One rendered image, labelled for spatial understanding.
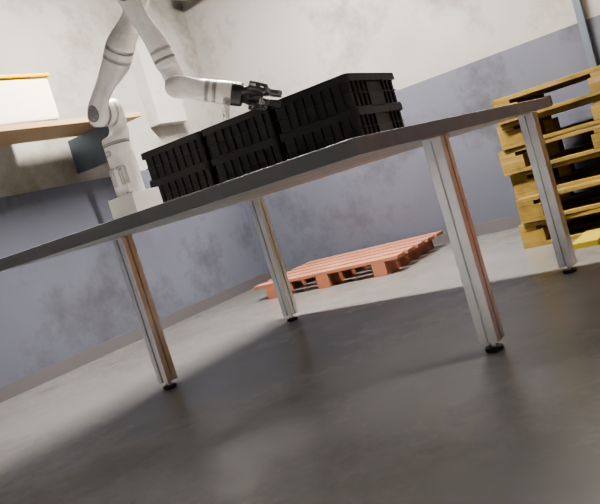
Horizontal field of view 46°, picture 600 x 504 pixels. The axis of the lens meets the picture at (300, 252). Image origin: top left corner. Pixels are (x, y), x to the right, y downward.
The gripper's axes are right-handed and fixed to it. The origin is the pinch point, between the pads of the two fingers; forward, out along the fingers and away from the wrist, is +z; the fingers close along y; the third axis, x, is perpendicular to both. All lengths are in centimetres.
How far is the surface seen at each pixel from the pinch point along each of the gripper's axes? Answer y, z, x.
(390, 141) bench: -46, 29, 35
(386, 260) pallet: 205, 72, -21
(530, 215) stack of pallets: 137, 134, -31
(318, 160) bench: -50, 12, 44
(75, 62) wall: 227, -142, -143
